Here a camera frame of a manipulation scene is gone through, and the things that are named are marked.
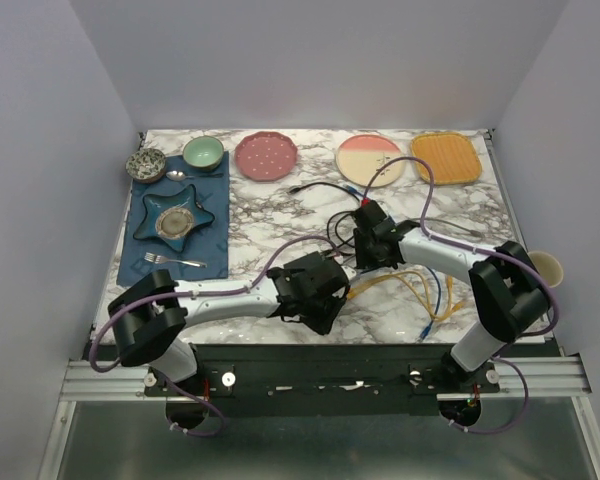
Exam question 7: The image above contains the patterned small bowl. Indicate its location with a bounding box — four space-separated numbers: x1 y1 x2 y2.
125 148 167 184

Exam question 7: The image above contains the blue ethernet cable left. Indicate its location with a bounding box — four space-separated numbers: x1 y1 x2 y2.
417 267 444 344

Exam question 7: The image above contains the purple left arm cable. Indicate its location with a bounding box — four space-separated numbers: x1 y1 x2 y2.
88 234 331 437

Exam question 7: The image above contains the blue star shaped dish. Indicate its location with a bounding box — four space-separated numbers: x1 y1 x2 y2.
133 185 216 253

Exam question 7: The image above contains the aluminium frame rail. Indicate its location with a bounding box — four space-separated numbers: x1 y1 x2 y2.
60 357 591 402

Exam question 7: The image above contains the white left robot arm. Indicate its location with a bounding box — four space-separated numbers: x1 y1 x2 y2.
109 252 351 395

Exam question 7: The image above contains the small round saucer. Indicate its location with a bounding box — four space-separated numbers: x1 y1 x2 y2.
155 207 194 240

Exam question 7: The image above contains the cream and pink plate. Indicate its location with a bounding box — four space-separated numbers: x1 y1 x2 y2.
335 134 402 187

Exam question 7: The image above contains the orange woven square tray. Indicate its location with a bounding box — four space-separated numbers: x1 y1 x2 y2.
410 132 482 185

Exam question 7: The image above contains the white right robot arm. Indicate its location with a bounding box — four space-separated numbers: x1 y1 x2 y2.
353 200 559 392

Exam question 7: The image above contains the silver spoon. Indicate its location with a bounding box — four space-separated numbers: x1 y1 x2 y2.
166 171 223 182

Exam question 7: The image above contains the green ceramic bowl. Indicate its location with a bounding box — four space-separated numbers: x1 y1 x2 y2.
182 136 225 171

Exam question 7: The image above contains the grey ethernet cable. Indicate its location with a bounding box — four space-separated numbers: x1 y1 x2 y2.
424 217 485 239

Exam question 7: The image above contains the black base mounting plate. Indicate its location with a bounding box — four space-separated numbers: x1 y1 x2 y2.
82 342 564 419

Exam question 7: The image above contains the yellow ethernet cable outer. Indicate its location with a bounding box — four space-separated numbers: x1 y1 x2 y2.
347 269 469 324

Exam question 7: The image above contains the pink dotted plate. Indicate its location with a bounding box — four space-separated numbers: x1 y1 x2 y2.
234 131 298 182

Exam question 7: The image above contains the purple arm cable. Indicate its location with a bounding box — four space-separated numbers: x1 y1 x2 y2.
88 234 331 437
362 156 561 435

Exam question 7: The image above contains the silver fork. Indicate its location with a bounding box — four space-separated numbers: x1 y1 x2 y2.
144 252 207 268

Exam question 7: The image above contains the floral paper cup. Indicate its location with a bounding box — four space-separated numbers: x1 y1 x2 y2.
528 251 564 288

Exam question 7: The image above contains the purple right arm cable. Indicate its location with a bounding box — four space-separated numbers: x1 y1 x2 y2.
362 156 561 435

